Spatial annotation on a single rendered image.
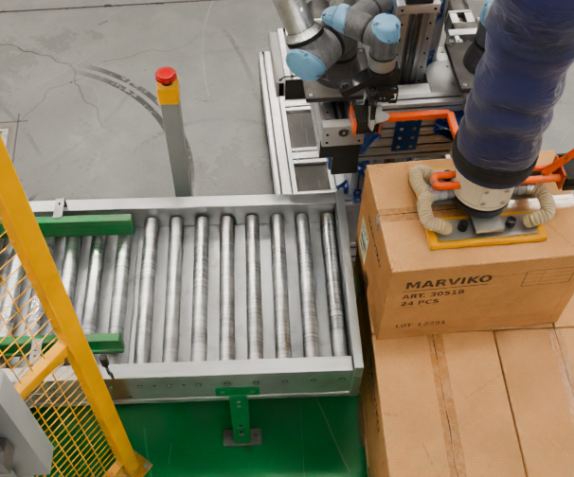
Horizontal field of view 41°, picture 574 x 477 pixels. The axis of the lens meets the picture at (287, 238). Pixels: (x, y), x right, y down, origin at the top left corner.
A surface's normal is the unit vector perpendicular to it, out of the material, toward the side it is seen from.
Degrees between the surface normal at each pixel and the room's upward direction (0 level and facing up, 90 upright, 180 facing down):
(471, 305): 90
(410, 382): 0
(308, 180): 0
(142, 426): 0
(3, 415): 90
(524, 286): 90
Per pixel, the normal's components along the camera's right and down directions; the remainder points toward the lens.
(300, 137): 0.01, -0.58
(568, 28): 0.19, 0.84
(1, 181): 0.82, 0.48
